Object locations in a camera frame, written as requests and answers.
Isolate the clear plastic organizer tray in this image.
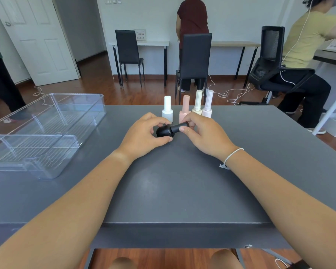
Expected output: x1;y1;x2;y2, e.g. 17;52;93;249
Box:
0;93;106;180

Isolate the person's right forearm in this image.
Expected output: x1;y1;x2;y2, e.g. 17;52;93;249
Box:
224;150;336;269

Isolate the grey table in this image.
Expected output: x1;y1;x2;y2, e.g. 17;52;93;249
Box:
0;105;336;269

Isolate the person's left hand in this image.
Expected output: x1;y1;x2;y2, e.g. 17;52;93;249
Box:
117;112;173;161

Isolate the wooden desk with black legs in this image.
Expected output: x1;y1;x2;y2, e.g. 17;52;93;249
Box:
211;41;261;89

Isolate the person's leg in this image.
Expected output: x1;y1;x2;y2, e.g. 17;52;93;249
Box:
210;249;237;269
109;257;136;269

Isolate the person's left forearm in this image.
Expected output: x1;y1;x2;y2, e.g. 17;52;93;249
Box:
0;149;135;269

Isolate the person's right leg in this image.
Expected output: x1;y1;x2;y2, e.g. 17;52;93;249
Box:
210;249;237;269

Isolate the lilac ribbed brush cap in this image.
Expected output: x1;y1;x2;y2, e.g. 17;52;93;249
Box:
205;89;214;110

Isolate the person's left leg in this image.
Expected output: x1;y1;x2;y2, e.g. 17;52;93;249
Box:
109;257;136;269

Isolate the black nail polish bottle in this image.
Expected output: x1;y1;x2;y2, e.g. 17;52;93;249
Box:
156;124;174;138

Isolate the white panelled door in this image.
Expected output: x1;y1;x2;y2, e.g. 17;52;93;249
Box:
0;0;80;87

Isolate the black-topped desk with white legs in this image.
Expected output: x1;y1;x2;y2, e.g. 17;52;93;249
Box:
312;49;336;136

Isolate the black mesh office chair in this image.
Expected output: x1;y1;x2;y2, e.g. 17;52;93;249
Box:
239;26;315;106

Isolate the white string bracelet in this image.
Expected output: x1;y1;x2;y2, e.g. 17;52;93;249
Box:
219;148;245;170

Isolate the black dining chair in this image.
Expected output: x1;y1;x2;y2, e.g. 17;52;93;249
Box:
175;33;213;105
115;30;145;88

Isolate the person's right hand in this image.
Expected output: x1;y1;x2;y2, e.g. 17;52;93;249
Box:
179;112;240;163

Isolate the white desk with black legs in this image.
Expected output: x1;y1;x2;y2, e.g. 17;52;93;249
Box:
108;40;170;88

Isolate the clear plastic divider insert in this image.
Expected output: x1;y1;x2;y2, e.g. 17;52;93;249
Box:
0;133;80;180

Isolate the pink square nail polish bottle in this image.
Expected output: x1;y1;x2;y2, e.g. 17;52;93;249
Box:
179;110;192;124

